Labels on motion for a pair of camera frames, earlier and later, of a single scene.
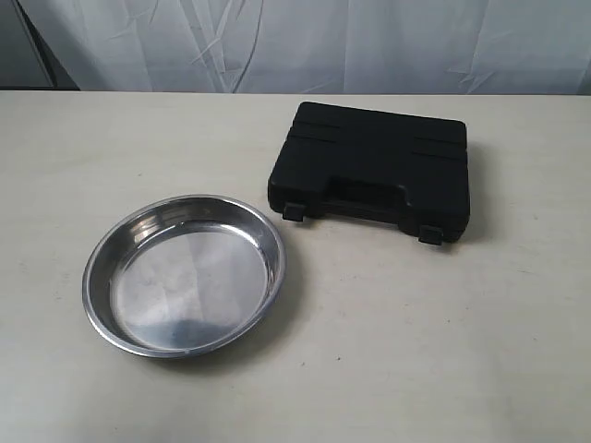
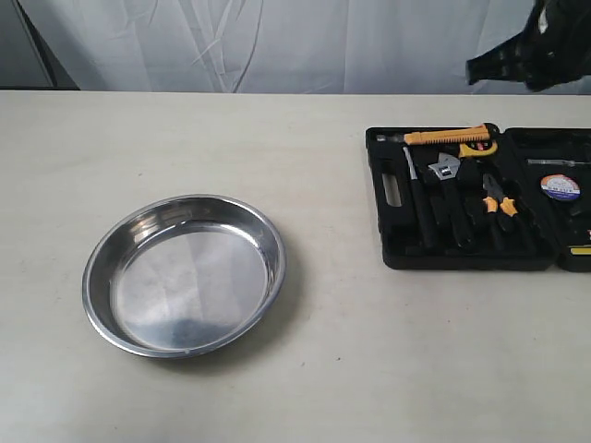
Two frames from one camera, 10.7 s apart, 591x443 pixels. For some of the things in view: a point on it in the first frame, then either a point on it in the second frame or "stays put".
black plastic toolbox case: [404, 170] → [519, 203]
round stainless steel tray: [184, 277] stays put
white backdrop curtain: [440, 47] stays put
